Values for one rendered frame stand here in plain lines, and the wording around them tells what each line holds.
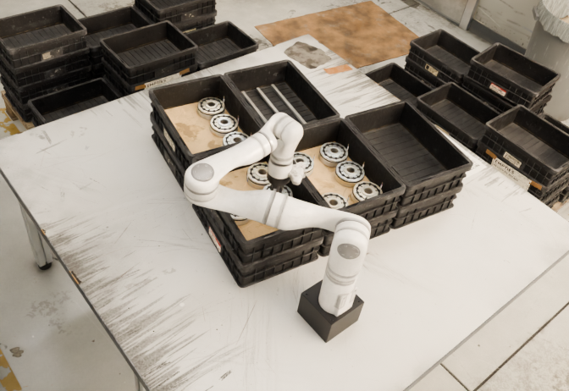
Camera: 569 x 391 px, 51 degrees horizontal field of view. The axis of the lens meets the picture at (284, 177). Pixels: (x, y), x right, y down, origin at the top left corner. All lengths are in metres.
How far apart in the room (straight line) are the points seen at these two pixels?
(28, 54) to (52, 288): 1.14
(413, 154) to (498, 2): 2.72
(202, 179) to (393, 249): 0.83
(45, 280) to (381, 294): 1.54
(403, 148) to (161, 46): 1.54
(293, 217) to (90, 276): 0.72
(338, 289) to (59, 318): 1.42
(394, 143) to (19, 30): 2.06
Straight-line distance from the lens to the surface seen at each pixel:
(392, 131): 2.38
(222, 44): 3.57
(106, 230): 2.08
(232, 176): 2.06
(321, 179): 2.10
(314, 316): 1.82
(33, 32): 3.49
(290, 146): 1.74
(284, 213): 1.55
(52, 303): 2.80
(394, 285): 2.03
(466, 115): 3.40
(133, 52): 3.27
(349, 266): 1.61
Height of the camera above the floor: 2.27
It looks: 44 degrees down
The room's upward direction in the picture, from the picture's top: 9 degrees clockwise
